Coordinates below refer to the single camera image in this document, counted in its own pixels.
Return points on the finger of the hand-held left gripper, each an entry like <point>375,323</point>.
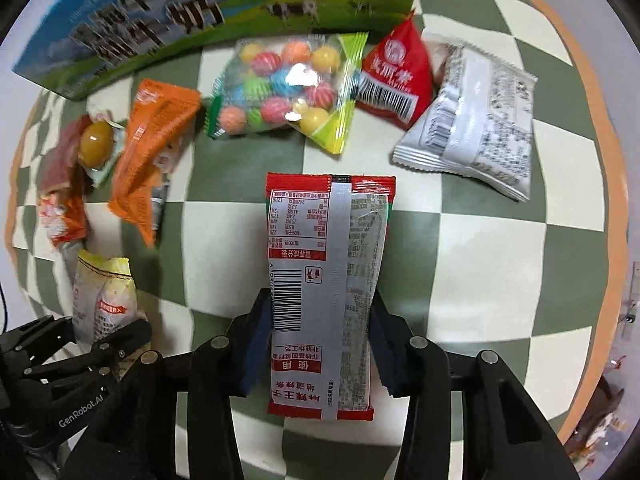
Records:
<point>110,352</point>
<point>40,335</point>

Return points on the clear packet with brown egg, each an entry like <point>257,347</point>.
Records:
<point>97,142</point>

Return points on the blue green printed carton box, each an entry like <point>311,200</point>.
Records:
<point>150,10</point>

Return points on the small red orange snack packet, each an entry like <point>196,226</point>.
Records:
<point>62,220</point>

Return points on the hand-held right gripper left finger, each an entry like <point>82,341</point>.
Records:
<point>255,345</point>

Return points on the green white checkered tablecloth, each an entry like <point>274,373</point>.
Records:
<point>450,270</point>

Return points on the clear bag of colourful candy balls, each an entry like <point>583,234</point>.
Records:
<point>280,90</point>

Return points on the yellow and white snack packet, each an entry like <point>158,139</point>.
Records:
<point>100,300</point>

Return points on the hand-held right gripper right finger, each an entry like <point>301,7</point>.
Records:
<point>382,345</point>

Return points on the dark red clear snack packet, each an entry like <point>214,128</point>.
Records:
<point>57,165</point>

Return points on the white printed snack packet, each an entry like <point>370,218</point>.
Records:
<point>475,120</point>

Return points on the red and silver snack packet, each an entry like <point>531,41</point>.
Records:
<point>320,270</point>

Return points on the red triangular snack packet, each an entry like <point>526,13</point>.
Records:
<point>395,75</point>

